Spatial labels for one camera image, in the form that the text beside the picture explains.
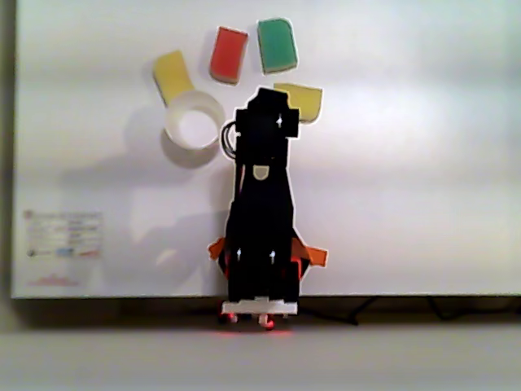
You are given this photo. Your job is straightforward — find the yellow and white sponge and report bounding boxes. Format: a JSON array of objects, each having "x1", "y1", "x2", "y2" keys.
[
  {"x1": 151, "y1": 49, "x2": 197, "y2": 109},
  {"x1": 273, "y1": 82, "x2": 324, "y2": 125}
]

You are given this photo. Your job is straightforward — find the green and white sponge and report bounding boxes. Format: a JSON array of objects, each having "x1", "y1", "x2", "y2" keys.
[{"x1": 256, "y1": 16, "x2": 300, "y2": 76}]

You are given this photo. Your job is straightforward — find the red and white sponge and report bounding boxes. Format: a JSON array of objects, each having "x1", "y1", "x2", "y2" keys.
[{"x1": 208, "y1": 25, "x2": 250, "y2": 87}]

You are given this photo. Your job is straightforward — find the white paper cup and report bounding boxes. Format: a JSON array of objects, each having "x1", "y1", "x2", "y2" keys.
[{"x1": 163, "y1": 90, "x2": 226, "y2": 152}]

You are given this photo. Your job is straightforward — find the orange table clamp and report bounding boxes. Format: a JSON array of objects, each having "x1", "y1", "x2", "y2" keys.
[
  {"x1": 207, "y1": 235, "x2": 228, "y2": 262},
  {"x1": 290, "y1": 238, "x2": 330, "y2": 280}
]

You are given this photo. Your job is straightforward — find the printed sticker sheet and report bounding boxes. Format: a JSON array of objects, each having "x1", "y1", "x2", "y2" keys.
[{"x1": 23, "y1": 209, "x2": 104, "y2": 260}]

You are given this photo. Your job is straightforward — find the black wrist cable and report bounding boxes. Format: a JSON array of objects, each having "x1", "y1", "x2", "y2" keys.
[{"x1": 219, "y1": 121, "x2": 242, "y2": 161}]

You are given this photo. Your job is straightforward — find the black floor cable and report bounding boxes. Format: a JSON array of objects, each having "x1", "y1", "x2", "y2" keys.
[{"x1": 425, "y1": 297, "x2": 521, "y2": 322}]

